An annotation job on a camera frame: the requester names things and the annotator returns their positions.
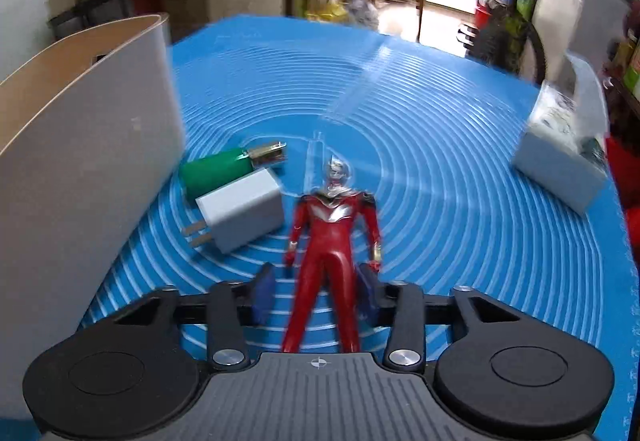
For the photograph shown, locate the green small bottle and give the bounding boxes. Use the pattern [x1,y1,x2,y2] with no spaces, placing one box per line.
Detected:
[180,141,290,199]

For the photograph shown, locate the white chest freezer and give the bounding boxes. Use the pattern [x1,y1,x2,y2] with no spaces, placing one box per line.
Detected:
[532,0,631,86]

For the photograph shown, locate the dark wooden shelf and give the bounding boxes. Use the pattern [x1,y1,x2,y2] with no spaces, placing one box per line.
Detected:
[605,21,640,146]

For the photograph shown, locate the white plug charger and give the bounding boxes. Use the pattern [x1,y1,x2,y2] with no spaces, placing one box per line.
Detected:
[181,169,286,254]

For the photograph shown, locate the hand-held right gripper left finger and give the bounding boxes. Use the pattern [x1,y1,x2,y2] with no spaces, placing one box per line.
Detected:
[114,263,275,369]

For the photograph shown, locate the beige plastic storage bin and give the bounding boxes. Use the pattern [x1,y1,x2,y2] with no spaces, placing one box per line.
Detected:
[0,13,183,422]

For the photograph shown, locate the grey plastic bag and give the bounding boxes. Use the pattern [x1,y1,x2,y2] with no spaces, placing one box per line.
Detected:
[345,0,381,29]

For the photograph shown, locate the blue silicone baking mat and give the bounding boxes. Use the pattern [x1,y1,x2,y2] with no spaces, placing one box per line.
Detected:
[80,15,640,441]

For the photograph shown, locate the red hero action figure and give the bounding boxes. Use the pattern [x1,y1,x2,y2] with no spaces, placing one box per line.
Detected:
[281,153,383,354]

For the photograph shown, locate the yellow plastic bag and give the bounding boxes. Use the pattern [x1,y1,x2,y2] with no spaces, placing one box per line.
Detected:
[305,1,346,24]

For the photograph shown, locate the white tissue box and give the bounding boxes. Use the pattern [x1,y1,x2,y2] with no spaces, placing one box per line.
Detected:
[514,52,608,216]

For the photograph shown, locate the black bicycle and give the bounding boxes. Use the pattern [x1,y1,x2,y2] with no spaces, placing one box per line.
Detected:
[457,0,548,84]

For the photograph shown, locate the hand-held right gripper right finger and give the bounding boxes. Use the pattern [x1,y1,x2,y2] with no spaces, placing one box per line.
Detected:
[357,266,522,369]

